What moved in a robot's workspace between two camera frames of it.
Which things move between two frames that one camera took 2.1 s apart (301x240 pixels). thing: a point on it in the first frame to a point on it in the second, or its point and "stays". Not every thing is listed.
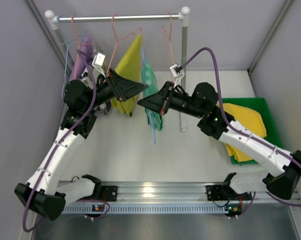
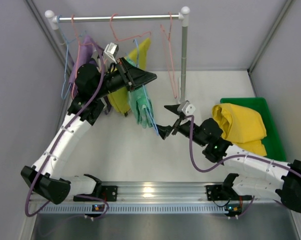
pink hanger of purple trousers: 79,45 stays
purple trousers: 86,47 stays
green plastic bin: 260,105 stays
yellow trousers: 247,120 stays
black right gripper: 167,98 to 177,123
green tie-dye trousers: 154,119 to 141,104
